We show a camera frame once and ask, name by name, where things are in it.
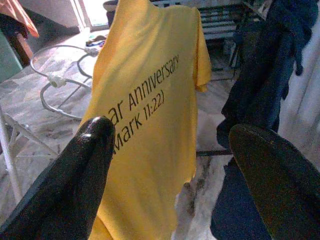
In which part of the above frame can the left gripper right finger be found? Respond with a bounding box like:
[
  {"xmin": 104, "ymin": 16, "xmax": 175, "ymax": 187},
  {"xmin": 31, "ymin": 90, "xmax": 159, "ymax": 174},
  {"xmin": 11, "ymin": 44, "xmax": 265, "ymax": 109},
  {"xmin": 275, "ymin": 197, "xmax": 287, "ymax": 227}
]
[{"xmin": 228, "ymin": 123, "xmax": 320, "ymax": 240}]

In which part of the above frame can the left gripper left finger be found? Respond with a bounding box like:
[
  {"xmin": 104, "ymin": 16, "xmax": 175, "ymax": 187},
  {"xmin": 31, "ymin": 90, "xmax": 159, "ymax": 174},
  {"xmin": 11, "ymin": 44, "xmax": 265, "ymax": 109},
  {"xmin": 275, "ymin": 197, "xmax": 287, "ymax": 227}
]
[{"xmin": 0, "ymin": 116, "xmax": 117, "ymax": 240}]

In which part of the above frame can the white shirt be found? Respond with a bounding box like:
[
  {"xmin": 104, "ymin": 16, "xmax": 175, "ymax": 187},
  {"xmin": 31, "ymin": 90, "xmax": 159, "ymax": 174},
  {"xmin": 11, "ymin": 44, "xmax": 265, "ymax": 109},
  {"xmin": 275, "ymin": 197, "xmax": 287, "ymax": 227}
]
[{"xmin": 276, "ymin": 23, "xmax": 320, "ymax": 157}]

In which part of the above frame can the white folding chair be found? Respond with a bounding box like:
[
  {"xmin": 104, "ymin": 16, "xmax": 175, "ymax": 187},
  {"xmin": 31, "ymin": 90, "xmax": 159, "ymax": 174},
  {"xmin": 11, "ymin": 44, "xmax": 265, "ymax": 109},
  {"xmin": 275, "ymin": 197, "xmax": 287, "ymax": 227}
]
[{"xmin": 0, "ymin": 106, "xmax": 59, "ymax": 204}]

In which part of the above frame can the yellow printed T-shirt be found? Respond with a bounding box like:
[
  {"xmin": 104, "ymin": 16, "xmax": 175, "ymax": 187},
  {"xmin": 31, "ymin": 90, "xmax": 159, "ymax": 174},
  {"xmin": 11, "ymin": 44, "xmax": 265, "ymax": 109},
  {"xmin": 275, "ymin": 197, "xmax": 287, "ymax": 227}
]
[{"xmin": 81, "ymin": 0, "xmax": 213, "ymax": 240}]

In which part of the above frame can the navy blue shirt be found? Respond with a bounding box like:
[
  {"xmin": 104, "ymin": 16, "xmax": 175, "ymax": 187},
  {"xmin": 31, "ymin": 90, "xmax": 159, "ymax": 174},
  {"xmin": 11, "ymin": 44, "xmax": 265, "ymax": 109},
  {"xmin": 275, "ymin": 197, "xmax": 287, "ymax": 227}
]
[{"xmin": 210, "ymin": 0, "xmax": 314, "ymax": 240}]

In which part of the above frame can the green storage bin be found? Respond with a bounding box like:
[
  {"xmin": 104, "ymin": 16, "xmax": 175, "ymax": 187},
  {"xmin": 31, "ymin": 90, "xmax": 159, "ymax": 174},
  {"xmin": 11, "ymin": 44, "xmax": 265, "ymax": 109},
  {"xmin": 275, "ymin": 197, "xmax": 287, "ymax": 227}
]
[{"xmin": 0, "ymin": 31, "xmax": 24, "ymax": 84}]

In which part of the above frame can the orange hanging towel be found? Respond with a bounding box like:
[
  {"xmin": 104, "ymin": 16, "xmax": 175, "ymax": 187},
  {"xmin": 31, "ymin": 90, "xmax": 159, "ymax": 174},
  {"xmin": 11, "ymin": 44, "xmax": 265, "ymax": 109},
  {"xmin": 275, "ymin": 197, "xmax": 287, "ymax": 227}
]
[{"xmin": 0, "ymin": 0, "xmax": 41, "ymax": 39}]

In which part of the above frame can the dark purple bag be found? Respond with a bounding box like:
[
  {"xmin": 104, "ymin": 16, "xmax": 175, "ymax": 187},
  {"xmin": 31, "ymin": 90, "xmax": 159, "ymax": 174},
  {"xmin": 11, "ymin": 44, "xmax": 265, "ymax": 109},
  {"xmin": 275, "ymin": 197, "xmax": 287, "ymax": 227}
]
[{"xmin": 103, "ymin": 0, "xmax": 120, "ymax": 29}]

